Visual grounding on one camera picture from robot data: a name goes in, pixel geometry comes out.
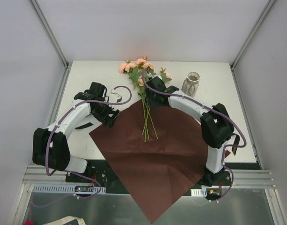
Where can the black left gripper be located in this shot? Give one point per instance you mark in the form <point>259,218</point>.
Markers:
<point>108,113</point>

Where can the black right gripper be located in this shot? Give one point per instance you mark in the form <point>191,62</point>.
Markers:
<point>153,99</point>

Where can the pink artificial flower bouquet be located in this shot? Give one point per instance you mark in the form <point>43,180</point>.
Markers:
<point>136,72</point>

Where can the red and maroon wrapping paper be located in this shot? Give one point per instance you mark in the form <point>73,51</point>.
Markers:
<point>156,172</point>

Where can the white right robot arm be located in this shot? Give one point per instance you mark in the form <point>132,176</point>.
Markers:
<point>215,126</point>

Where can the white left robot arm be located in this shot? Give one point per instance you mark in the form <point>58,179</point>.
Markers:
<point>51,144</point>

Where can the beige ceramic vase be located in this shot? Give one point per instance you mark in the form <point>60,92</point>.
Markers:
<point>191,84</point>

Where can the red cloth item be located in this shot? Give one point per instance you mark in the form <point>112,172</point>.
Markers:
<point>28,223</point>

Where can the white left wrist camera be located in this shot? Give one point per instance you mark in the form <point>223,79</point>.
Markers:
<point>114,97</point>

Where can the left rear frame post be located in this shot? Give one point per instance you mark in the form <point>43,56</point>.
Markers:
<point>48,31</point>

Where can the frame post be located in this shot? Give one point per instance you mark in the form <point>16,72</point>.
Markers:
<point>48,31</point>
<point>256,27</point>

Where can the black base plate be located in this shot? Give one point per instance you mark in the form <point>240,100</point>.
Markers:
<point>104,174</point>

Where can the left white cable duct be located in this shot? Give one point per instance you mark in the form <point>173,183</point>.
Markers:
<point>68,189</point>

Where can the white cable duct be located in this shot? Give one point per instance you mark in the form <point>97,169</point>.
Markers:
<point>205,192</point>
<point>68,189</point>

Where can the right white cable duct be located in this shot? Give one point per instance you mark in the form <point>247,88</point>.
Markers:
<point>205,192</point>

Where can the aluminium frame rail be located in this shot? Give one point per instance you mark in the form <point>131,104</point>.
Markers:
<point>261,179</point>

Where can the right rear frame post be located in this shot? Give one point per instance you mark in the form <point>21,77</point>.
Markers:
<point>256,27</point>

